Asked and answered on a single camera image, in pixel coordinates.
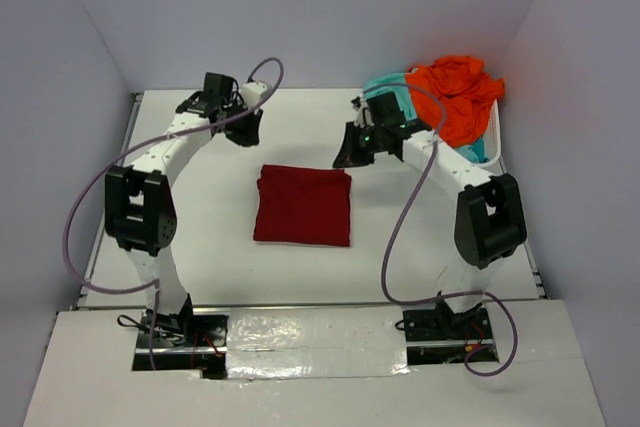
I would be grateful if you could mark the shiny taped white panel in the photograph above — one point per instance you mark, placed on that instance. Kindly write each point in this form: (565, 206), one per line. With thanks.
(336, 342)

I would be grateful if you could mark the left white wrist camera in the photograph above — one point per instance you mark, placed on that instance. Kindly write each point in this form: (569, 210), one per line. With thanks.
(253, 92)

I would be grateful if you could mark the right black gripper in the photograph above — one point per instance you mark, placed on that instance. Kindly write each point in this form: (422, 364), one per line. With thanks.
(350, 154)

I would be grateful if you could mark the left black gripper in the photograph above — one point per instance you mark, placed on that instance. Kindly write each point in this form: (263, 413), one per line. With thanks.
(251, 136)

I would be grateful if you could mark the white laundry basket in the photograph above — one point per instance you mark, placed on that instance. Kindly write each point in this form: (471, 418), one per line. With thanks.
(492, 138)

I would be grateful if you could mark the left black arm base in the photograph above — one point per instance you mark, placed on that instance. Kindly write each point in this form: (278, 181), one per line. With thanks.
(201, 349)

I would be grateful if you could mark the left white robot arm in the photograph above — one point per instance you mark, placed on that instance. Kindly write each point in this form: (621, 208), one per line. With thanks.
(139, 210)

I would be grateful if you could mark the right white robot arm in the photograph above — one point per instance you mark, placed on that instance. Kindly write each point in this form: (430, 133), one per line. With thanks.
(489, 223)

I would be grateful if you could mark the dark red t shirt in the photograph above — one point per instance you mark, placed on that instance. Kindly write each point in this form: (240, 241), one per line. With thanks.
(303, 206)

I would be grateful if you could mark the orange t shirt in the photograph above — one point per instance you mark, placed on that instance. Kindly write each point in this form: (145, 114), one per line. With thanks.
(458, 89)

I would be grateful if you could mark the teal t shirt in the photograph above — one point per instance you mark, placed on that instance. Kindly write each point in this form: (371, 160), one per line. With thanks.
(396, 85)

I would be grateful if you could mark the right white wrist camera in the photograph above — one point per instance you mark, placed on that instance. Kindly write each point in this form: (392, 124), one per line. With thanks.
(363, 117)

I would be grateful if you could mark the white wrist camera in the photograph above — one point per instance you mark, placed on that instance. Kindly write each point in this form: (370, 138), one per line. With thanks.
(363, 117)
(253, 92)

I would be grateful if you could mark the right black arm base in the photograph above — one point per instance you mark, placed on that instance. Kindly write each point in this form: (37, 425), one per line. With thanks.
(436, 335)

